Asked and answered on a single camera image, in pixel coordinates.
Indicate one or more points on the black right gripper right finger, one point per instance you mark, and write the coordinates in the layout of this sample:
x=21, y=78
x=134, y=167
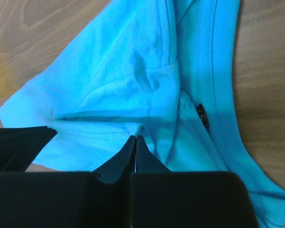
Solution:
x=161, y=198

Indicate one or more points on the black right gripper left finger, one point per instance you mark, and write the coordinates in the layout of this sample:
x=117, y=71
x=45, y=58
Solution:
x=98, y=199

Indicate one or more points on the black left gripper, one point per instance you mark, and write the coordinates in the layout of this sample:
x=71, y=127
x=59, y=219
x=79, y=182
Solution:
x=20, y=146

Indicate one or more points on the cyan blue t-shirt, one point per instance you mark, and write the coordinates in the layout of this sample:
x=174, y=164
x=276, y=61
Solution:
x=157, y=68

